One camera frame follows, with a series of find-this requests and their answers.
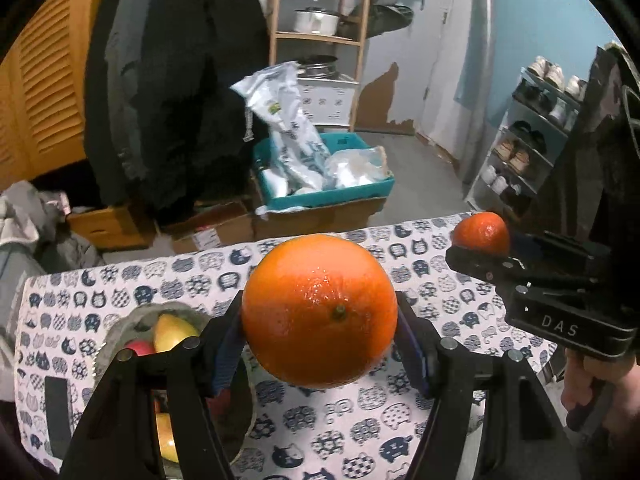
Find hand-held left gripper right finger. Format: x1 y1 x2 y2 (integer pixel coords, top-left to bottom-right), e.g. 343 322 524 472
395 291 583 480

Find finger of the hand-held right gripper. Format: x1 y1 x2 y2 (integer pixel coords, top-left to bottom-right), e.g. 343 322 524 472
510 231 608 261
445 244 526 286

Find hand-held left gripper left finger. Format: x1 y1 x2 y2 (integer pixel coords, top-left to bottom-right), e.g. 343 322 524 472
60 292 248 480

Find small orange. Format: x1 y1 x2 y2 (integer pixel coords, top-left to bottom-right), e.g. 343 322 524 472
451 211 511 256

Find yellow apple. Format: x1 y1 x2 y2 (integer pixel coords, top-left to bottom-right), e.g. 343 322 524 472
152 312 201 353

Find green apple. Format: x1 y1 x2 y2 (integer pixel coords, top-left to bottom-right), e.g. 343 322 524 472
155 412 178 463

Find large orange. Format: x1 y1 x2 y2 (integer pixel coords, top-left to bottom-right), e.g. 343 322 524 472
241 234 399 388

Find green glass bowl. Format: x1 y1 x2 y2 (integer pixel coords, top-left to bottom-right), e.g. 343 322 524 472
92 302 258 480

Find person's right hand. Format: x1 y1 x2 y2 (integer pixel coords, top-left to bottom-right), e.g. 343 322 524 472
560 347 640 443

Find grey shoe rack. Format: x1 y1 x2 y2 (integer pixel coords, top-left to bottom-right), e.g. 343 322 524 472
465 67 588 221

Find cat print tablecloth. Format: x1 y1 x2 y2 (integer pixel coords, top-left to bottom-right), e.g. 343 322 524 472
12 215 561 480

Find teal crate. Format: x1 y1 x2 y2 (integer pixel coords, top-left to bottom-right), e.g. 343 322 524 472
251 132 396 211

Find clear plastic bag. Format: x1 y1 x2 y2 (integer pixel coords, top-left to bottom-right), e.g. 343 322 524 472
322 146 393 190

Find large cardboard box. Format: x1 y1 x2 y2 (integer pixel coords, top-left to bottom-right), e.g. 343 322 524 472
252 195 388 241

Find group of shoes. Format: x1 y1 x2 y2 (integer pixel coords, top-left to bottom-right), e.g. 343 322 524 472
480 55 588 206

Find wooden drawer box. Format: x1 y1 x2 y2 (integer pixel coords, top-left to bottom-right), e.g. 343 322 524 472
67 205 158 252

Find black rectangular strip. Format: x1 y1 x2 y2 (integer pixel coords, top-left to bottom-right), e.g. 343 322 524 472
44 377 72 456

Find silver metal panel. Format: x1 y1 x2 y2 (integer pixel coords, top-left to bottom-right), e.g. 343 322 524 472
452 0 493 186

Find white door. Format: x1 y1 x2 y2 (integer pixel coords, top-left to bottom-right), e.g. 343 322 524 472
415 0 476 146

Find white patterned storage box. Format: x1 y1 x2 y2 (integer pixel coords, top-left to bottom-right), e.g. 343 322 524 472
297 75 361 128

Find pile of grey clothes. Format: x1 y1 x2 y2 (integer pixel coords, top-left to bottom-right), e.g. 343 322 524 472
0 180 106 401

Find white printed plastic bag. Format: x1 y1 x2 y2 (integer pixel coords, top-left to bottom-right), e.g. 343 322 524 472
230 61 333 196

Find steel pot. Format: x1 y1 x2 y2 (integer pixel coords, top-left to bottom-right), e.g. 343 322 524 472
297 55 338 78

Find grey hanging bags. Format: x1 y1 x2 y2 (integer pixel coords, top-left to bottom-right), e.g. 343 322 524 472
350 0 416 38

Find black coat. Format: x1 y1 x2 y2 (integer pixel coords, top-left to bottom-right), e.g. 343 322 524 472
145 0 273 226

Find white pot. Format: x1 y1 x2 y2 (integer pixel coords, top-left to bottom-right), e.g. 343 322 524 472
292 6 342 37

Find grey jacket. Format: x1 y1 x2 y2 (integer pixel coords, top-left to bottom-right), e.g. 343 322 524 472
82 0 161 206

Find wooden shelf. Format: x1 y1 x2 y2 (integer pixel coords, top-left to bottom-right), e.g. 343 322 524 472
267 0 376 133

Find wooden louvered cabinet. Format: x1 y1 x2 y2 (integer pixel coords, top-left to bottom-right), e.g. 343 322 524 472
0 0 123 196

